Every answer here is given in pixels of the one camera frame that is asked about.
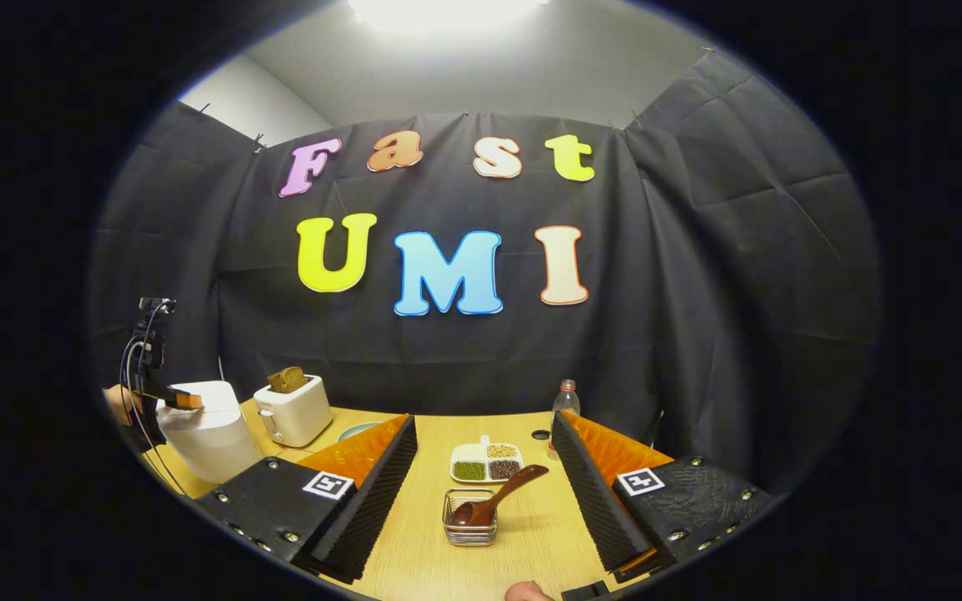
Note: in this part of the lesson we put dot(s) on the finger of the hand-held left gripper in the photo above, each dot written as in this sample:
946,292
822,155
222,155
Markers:
176,399

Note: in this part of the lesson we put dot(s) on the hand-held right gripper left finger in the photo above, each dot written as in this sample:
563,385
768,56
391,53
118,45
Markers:
372,509

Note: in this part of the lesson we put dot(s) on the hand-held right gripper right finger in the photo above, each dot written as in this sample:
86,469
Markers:
594,501

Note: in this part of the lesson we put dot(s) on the white rice cooker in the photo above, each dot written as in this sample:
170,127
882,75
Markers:
205,442

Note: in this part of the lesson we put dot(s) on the brown wooden spoon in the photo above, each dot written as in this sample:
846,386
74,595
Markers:
506,492

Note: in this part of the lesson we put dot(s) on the pale green plate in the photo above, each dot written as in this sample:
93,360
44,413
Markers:
356,431

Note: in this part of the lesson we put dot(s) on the dark red beans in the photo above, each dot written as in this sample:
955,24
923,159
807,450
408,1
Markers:
504,469

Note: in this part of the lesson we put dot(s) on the clear plastic water bottle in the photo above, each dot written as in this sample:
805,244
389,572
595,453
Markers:
566,401

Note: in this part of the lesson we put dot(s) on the green mung beans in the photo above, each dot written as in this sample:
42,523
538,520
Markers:
469,471

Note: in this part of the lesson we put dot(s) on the yellow soybeans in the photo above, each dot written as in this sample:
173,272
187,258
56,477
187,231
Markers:
502,452

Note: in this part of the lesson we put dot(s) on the white divided dish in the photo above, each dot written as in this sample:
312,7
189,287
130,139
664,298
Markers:
468,453

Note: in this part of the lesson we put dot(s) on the brown bread slice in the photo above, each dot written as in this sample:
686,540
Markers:
287,380

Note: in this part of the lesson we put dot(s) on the white toaster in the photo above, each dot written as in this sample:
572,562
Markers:
297,413

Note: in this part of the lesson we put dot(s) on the large ceiling light panel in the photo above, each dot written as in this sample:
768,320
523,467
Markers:
448,10

